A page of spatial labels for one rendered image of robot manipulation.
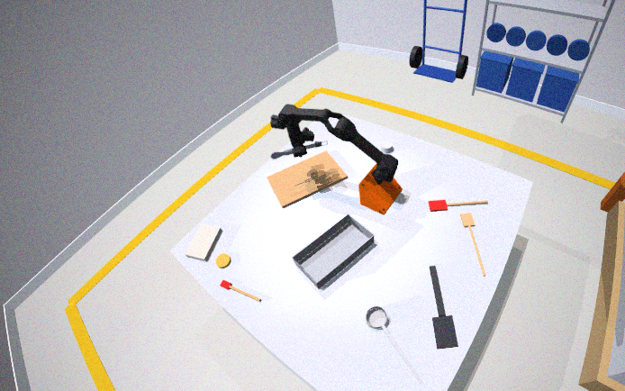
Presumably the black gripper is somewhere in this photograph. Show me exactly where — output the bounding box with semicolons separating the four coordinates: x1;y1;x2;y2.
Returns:
288;129;307;158

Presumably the white flat rectangular block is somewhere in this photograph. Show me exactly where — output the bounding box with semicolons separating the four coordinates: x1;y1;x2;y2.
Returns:
185;223;222;262

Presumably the yellow round disc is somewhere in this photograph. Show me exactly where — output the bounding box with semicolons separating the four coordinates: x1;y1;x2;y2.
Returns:
215;253;231;268

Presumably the small grey cylinder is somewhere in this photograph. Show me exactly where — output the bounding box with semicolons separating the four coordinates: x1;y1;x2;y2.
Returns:
381;141;393;153

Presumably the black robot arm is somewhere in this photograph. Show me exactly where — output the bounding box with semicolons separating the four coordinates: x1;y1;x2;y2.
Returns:
270;104;399;185

